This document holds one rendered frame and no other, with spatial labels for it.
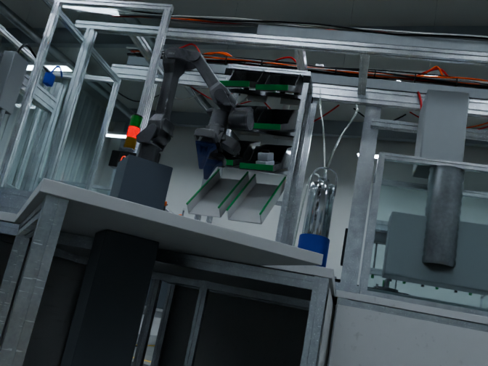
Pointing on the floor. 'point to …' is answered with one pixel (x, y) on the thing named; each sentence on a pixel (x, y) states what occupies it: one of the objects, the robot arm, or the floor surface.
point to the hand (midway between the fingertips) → (206, 163)
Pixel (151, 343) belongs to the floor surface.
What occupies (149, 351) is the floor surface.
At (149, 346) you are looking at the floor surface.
